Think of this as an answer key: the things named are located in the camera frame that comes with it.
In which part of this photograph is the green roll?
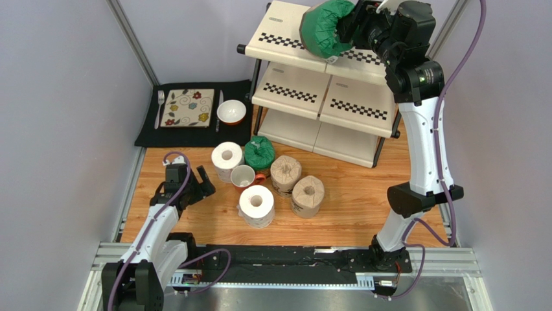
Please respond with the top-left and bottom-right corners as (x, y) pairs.
(244, 136), (275, 177)
(299, 0), (355, 60)

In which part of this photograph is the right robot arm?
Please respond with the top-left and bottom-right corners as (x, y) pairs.
(337, 1), (463, 271)

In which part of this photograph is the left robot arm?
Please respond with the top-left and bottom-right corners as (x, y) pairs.
(101, 155), (216, 310)

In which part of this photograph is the cream checkered three-tier shelf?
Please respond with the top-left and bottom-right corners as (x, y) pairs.
(237, 1), (400, 168)

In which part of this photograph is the white paper roll back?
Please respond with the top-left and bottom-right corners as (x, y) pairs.
(211, 141), (245, 183)

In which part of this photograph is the white paper roll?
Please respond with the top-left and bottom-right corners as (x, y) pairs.
(211, 141), (245, 183)
(237, 185), (275, 229)

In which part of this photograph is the white paper roll front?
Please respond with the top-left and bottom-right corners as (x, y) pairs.
(237, 185), (275, 229)

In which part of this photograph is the black placemat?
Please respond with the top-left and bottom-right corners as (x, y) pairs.
(134, 80), (253, 148)

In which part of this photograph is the floral square plate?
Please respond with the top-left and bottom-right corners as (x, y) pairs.
(159, 89), (215, 128)

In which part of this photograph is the white orange bowl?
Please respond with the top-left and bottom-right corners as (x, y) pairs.
(219, 100), (247, 126)

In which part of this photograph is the brown wrapped roll back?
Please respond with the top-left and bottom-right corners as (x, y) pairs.
(270, 155), (302, 198)

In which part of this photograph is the brown wrapped roll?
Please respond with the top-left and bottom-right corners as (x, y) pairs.
(292, 176), (325, 218)
(270, 155), (302, 198)

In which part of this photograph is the silver fork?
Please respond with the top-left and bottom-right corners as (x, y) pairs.
(154, 89), (165, 130)

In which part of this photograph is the silver knife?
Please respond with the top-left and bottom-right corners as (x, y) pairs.
(215, 90), (224, 133)

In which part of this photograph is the brown wrapped roll front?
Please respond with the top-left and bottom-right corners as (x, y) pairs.
(292, 176), (325, 218)

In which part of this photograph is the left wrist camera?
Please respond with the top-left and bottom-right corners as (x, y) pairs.
(163, 155), (187, 167)

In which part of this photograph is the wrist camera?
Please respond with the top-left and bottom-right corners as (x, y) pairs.
(163, 155), (187, 167)
(376, 0), (403, 15)

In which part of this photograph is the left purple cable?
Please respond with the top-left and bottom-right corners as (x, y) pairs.
(108, 150), (231, 311)

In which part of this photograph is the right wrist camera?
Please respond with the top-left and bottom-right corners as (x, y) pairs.
(376, 0), (403, 15)

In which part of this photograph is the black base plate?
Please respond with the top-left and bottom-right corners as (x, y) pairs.
(187, 244), (413, 284)

